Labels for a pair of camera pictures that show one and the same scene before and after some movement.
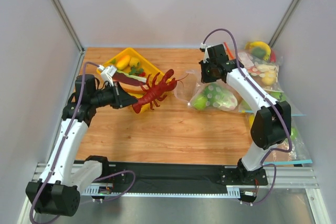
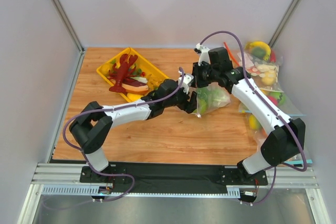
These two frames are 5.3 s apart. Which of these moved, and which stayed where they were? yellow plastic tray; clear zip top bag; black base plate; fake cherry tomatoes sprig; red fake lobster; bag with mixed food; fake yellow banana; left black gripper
Moved: left black gripper; clear zip top bag; red fake lobster
Stayed: yellow plastic tray; fake yellow banana; bag with mixed food; fake cherry tomatoes sprig; black base plate
